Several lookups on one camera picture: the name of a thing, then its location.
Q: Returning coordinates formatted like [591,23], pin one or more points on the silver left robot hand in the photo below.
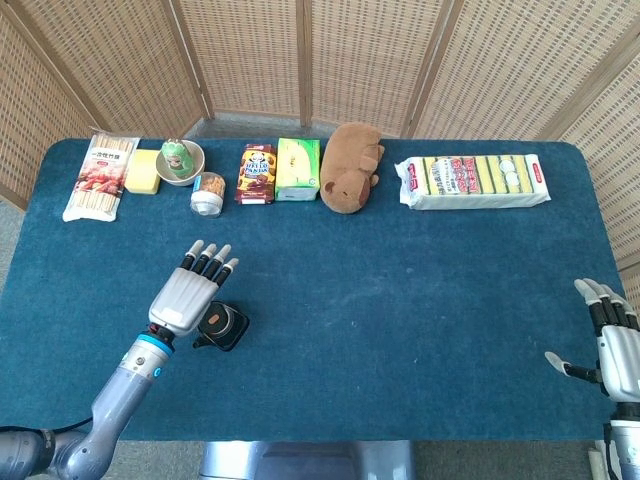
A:
[182,300]

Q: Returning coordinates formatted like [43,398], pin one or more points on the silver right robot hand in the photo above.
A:
[620,355]

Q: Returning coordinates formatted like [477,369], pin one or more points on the black lid with wooden knob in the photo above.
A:
[220,320]

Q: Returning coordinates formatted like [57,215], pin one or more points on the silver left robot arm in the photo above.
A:
[120,395]

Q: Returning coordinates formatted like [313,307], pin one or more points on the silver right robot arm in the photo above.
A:
[625,445]

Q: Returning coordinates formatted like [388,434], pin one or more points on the black teapot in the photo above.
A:
[239,340]

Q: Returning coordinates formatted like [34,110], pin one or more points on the clear plastic snack jar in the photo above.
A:
[207,195]

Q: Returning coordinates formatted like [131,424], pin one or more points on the yellow sponge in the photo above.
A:
[140,175]

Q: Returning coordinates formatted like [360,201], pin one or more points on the green matryoshka doll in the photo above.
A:
[176,160]

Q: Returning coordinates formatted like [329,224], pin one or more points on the white ceramic bowl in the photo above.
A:
[197,160]

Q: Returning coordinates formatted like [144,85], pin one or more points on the red snack bag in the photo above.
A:
[256,175]

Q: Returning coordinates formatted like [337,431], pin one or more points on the flat food package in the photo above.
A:
[100,175]

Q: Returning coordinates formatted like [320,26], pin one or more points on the green tissue box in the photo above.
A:
[297,170]

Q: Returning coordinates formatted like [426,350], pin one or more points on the blue table cloth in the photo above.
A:
[375,300]

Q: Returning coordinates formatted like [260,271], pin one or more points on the grey robot torso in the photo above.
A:
[305,462]

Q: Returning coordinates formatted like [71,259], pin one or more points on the brown capybara plush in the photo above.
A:
[350,170]

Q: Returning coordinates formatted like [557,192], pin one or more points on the wicker folding screen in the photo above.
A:
[250,55]

